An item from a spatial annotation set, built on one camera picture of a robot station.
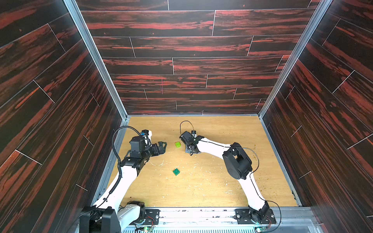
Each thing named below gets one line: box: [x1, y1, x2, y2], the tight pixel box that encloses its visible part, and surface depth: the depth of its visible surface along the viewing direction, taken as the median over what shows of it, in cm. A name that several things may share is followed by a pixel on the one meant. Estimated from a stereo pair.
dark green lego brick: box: [172, 167, 181, 177], surface depth 90 cm
